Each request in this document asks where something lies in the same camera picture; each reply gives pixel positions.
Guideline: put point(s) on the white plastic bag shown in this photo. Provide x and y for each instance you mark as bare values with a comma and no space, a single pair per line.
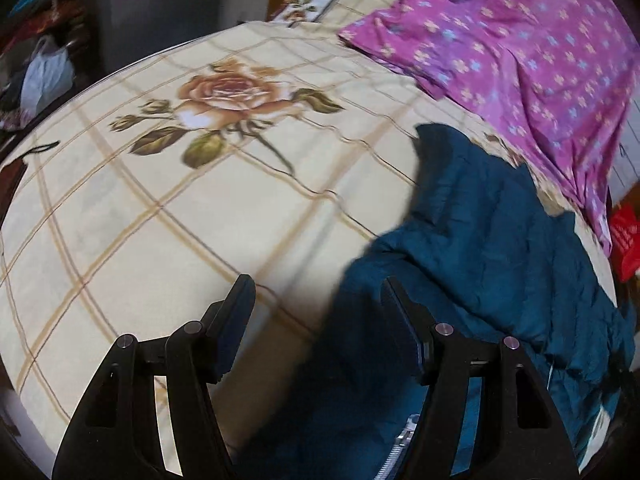
45,75

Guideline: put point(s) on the grey refrigerator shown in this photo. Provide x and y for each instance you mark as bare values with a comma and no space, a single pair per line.
165,5

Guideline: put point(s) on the red shopping bag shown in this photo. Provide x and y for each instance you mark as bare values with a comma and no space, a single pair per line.
625,240

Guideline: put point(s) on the purple floral sheet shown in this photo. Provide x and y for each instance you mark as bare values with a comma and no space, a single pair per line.
525,50

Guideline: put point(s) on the teal padded jacket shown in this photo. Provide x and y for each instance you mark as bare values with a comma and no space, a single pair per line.
475,240

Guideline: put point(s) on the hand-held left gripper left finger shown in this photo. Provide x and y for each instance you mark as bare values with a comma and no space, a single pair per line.
235,330

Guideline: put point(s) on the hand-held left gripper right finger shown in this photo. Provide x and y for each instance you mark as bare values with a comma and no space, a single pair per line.
407,330

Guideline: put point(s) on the rose-print plaid bed sheet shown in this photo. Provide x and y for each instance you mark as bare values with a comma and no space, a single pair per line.
150,240

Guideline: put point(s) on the dark brown bag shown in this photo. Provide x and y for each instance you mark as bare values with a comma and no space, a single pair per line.
12,180

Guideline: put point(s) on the pile of colourful clothes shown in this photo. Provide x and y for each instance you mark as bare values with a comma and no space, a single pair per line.
50,15

